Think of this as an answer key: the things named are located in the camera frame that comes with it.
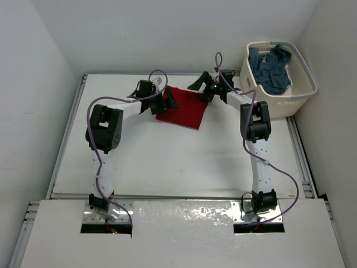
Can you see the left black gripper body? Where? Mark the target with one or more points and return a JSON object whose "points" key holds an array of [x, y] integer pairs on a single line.
{"points": [[157, 104]]}

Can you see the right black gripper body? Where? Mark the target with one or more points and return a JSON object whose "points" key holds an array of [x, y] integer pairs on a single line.
{"points": [[213, 87]]}

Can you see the red t shirt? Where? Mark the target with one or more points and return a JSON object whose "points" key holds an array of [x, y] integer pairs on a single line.
{"points": [[190, 112]]}

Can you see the blue t shirt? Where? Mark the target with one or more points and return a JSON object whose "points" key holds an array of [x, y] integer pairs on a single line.
{"points": [[269, 70]]}

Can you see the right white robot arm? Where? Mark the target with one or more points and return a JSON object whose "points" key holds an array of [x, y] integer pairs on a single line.
{"points": [[255, 128]]}

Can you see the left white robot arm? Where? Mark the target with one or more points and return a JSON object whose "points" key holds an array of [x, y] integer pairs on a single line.
{"points": [[104, 118]]}

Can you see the cream laundry basket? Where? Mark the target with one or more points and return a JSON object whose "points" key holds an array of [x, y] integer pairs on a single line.
{"points": [[301, 88]]}

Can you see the reflective foil panel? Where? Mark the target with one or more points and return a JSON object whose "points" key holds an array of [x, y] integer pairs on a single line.
{"points": [[186, 218]]}

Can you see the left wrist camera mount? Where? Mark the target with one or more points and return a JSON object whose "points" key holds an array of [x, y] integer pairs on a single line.
{"points": [[158, 81]]}

